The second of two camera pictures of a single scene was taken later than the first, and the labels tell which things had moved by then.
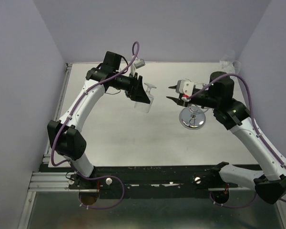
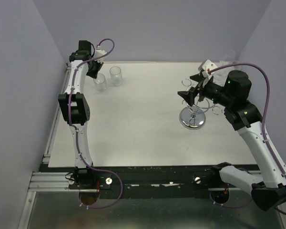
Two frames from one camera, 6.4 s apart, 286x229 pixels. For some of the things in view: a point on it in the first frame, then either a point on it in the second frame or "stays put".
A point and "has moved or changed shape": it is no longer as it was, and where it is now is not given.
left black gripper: (135, 90) → (94, 74)
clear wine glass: (227, 59) stays put
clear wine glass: (146, 108) has moved or changed shape
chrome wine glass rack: (193, 118) stays put
